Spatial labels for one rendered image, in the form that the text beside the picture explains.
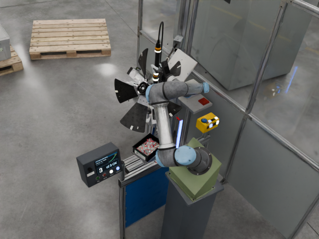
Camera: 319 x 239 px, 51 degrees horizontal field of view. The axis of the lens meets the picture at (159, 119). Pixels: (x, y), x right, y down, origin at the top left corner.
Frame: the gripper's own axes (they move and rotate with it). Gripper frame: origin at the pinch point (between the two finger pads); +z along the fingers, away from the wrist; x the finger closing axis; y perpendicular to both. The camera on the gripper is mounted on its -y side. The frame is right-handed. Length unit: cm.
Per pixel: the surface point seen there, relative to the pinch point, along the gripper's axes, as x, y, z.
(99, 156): -71, 21, -42
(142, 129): -16, 53, -10
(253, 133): 70, 62, -59
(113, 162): -63, 29, -45
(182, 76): 32.2, 24.8, 1.2
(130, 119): -21, 48, 1
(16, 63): -43, 137, 260
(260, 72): 70, 4, -47
